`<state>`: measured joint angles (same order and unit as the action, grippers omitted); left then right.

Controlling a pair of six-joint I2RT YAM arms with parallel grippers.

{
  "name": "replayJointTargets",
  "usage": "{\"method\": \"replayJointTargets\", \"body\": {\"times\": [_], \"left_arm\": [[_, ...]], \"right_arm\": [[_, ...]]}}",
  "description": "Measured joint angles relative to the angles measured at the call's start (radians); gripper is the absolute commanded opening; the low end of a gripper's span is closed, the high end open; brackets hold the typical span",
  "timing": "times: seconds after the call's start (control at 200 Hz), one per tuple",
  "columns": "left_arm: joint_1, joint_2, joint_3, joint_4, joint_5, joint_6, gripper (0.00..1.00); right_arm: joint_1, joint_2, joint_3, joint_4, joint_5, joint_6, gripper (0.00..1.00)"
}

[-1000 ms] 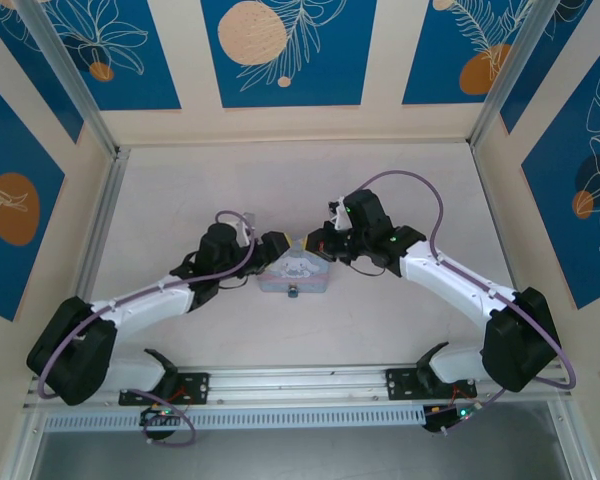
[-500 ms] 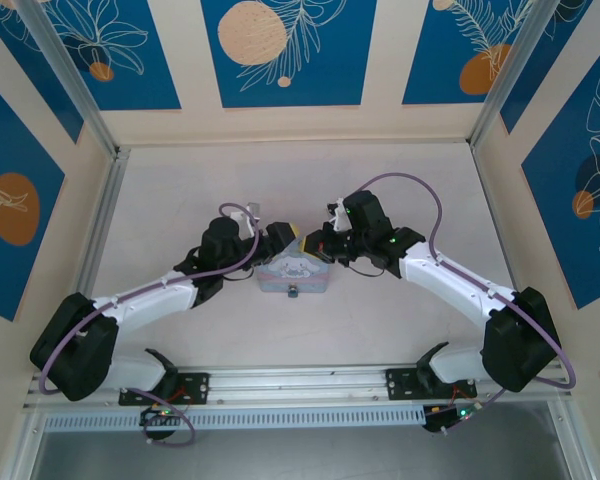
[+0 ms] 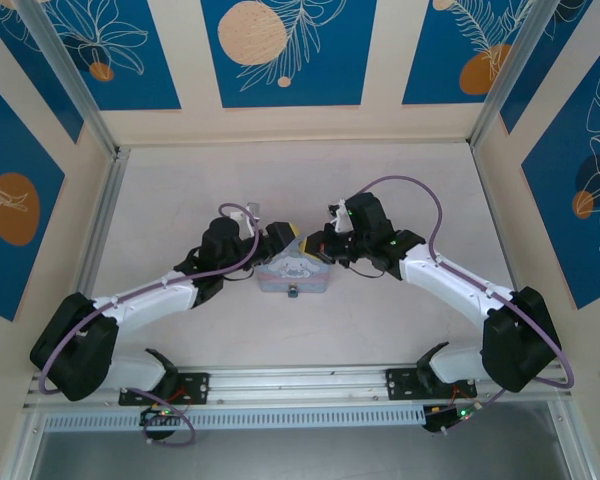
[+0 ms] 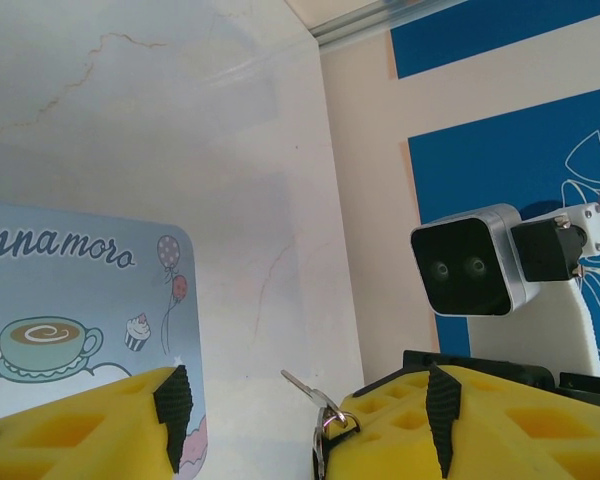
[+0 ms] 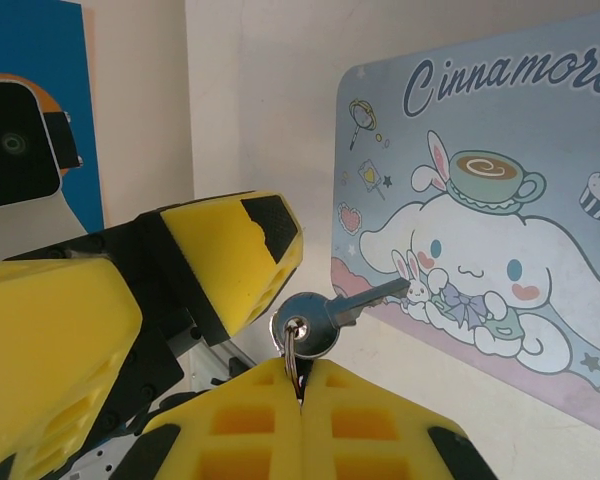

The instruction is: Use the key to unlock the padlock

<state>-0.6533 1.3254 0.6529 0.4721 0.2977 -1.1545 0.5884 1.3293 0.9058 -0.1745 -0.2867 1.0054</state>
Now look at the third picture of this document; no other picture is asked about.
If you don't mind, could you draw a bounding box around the grey slotted cable duct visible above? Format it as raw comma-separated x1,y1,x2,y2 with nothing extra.
42,404,427,432

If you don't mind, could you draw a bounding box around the pastel cartoon tin box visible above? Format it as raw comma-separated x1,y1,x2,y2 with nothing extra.
256,238,337,297

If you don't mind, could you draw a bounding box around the small controller circuit board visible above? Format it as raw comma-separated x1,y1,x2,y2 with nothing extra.
139,406,175,427
423,403,482,435

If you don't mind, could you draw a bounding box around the aluminium side rail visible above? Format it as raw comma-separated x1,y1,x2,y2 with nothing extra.
469,143,536,296
77,147,131,301

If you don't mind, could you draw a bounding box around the short purple looped cable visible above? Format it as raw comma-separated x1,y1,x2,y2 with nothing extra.
143,389,196,447

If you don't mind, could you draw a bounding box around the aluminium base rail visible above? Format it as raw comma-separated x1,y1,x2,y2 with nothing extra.
23,365,574,409

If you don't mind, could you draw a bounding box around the aluminium frame post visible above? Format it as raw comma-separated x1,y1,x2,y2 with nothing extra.
469,0,549,149
15,0,121,157

